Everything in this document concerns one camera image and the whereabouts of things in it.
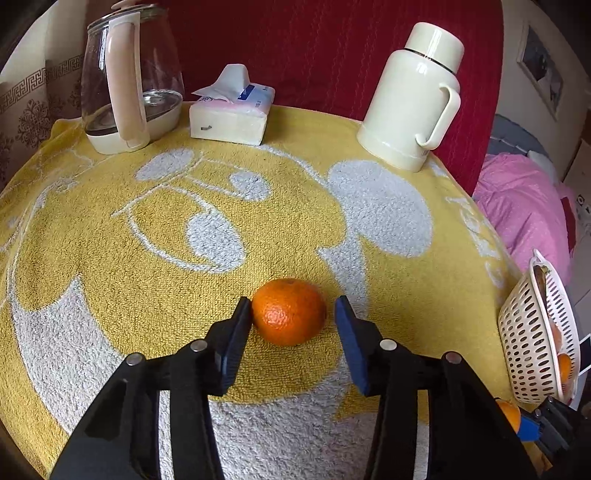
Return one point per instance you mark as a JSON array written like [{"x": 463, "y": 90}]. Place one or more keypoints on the red quilted headboard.
[{"x": 328, "y": 56}]

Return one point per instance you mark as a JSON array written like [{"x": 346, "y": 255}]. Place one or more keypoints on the framed wall picture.
[{"x": 537, "y": 64}]

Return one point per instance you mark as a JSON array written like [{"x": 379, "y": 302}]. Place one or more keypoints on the overripe brown banana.
[{"x": 540, "y": 277}]

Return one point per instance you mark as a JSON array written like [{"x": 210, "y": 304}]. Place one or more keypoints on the grey bed frame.
[{"x": 509, "y": 137}]

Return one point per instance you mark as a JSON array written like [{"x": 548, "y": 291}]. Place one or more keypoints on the patterned beige curtain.
[{"x": 41, "y": 63}]

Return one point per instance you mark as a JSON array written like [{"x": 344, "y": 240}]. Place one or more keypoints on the glass kettle pink handle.
[{"x": 131, "y": 83}]

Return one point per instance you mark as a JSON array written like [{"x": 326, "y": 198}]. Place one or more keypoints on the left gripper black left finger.
[{"x": 117, "y": 437}]

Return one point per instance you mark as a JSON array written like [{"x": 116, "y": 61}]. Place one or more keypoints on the pink bedding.
[{"x": 529, "y": 210}]

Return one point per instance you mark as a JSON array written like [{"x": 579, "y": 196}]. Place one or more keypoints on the orange mandarin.
[
  {"x": 288, "y": 312},
  {"x": 511, "y": 412},
  {"x": 565, "y": 364}
]

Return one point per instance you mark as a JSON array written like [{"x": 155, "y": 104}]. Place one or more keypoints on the white plastic basket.
[{"x": 534, "y": 334}]

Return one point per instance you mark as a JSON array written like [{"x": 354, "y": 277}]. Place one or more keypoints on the yellow cartoon towel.
[{"x": 105, "y": 255}]

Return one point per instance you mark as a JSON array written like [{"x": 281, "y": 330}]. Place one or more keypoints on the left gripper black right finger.
[{"x": 469, "y": 435}]

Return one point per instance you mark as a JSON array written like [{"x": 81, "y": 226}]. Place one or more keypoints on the cream thermos flask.
[{"x": 416, "y": 100}]

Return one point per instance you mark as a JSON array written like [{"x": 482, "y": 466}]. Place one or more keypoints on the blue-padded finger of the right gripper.
[{"x": 529, "y": 429}]

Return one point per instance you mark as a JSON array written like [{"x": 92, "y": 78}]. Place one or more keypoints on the tissue pack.
[{"x": 232, "y": 109}]

